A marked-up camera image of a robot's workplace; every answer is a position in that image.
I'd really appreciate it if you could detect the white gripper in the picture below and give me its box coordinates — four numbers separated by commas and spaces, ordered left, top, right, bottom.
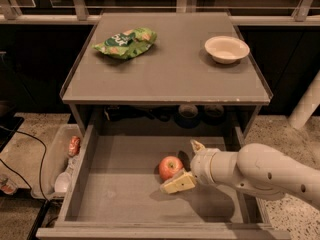
160, 139, 219, 194

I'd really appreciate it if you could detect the red apple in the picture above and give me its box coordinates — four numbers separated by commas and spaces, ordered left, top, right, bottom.
158, 156, 184, 181

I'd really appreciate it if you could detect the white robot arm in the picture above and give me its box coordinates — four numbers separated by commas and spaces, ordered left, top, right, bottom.
160, 139, 320, 209

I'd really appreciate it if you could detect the open grey top drawer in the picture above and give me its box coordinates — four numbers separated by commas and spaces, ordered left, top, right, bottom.
37, 123, 290, 240

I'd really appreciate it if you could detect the dark round can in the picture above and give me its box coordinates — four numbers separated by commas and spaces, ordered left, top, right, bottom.
174, 105, 200, 129
203, 105, 225, 125

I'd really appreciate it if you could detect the orange snack packet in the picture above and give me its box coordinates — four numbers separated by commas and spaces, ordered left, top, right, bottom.
68, 136, 81, 157

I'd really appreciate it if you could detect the white bowl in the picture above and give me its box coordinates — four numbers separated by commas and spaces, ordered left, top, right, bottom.
204, 36, 250, 64

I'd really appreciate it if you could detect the white spoon in bin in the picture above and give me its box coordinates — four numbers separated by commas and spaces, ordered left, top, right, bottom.
54, 167, 73, 193

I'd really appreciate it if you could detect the green snack bag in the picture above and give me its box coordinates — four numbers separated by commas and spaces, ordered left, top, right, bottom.
93, 27, 157, 60

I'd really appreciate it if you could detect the small plastic cup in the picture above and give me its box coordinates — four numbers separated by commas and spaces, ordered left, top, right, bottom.
0, 174, 18, 195

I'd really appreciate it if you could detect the metal railing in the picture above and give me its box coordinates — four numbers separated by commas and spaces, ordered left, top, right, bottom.
0, 0, 320, 26

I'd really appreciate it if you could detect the black cable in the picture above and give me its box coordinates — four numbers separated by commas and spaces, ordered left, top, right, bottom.
0, 125, 51, 203

